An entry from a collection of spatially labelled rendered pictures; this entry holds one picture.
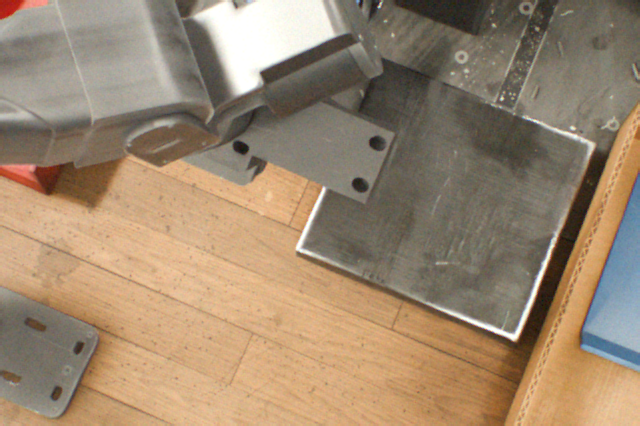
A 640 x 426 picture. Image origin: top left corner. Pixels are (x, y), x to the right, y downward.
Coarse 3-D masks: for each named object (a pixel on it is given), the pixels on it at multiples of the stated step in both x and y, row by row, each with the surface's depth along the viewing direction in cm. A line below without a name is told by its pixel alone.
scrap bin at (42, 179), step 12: (0, 0) 102; (12, 0) 102; (24, 0) 102; (36, 0) 102; (48, 0) 102; (0, 12) 101; (12, 12) 101; (0, 168) 96; (12, 168) 96; (24, 168) 98; (36, 168) 93; (48, 168) 95; (60, 168) 98; (12, 180) 98; (24, 180) 96; (36, 180) 95; (48, 180) 96; (48, 192) 98
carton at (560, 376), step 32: (608, 160) 98; (608, 192) 91; (608, 224) 97; (576, 256) 92; (576, 288) 96; (576, 320) 96; (544, 352) 88; (576, 352) 95; (544, 384) 94; (576, 384) 94; (608, 384) 94; (512, 416) 90; (544, 416) 94; (576, 416) 94; (608, 416) 94
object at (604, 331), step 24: (624, 216) 97; (624, 240) 97; (624, 264) 96; (600, 288) 96; (624, 288) 96; (600, 312) 95; (624, 312) 95; (600, 336) 95; (624, 336) 95; (624, 360) 92
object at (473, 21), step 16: (400, 0) 101; (416, 0) 100; (432, 0) 99; (448, 0) 98; (464, 0) 97; (480, 0) 96; (432, 16) 101; (448, 16) 100; (464, 16) 99; (480, 16) 98
